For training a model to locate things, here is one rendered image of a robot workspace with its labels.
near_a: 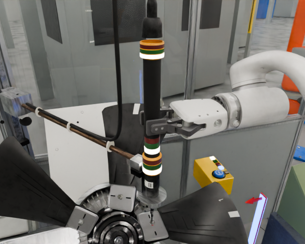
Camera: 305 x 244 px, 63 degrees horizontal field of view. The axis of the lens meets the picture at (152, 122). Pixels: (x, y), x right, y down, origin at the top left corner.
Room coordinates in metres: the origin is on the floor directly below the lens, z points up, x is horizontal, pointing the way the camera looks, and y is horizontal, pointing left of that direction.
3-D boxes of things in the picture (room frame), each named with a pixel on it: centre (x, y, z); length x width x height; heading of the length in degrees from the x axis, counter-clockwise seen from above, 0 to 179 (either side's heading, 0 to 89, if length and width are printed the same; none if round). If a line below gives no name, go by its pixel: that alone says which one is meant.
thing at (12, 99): (0.84, 0.50, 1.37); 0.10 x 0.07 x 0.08; 52
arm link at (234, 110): (0.51, -0.16, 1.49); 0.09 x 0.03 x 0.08; 18
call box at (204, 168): (0.84, -0.26, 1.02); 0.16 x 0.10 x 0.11; 17
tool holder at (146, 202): (0.46, 0.01, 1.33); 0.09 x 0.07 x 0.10; 52
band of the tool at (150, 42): (0.45, 0.00, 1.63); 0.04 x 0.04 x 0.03
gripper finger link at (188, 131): (0.44, -0.08, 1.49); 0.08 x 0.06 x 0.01; 167
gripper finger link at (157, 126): (0.43, -0.02, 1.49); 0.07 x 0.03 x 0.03; 108
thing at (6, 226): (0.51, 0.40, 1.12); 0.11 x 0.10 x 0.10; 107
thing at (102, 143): (0.64, 0.24, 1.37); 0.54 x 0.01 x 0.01; 52
